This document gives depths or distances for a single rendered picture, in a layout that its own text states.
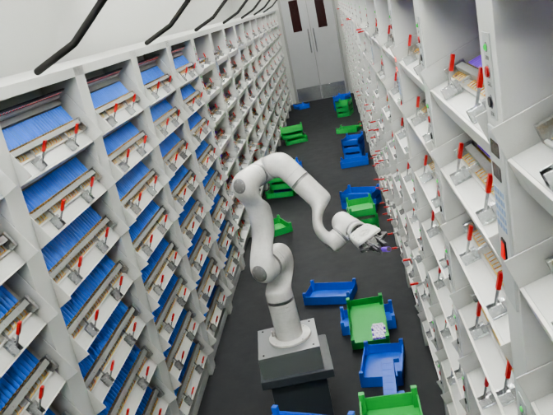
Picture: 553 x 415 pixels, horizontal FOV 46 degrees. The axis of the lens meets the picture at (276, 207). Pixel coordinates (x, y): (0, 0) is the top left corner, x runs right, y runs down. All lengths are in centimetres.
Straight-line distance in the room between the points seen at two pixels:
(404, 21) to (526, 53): 140
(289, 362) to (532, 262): 196
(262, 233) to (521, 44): 192
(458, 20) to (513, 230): 75
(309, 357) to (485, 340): 133
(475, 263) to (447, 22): 56
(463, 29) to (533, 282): 77
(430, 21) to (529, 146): 72
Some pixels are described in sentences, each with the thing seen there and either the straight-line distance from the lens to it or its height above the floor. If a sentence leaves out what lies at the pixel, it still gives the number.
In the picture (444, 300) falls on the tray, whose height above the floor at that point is 74.
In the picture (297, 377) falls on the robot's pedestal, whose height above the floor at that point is 27.
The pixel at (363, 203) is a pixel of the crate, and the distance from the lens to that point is 525.
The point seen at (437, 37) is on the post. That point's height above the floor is 164.
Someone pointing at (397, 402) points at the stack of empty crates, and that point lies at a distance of 238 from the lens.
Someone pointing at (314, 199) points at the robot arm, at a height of 105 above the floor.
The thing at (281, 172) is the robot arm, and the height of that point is 117.
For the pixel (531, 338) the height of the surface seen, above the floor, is 124.
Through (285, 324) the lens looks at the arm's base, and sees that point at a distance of 287.
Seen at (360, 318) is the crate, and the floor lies 8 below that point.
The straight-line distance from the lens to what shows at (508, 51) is 93.
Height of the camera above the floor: 179
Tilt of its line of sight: 17 degrees down
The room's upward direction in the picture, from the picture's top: 12 degrees counter-clockwise
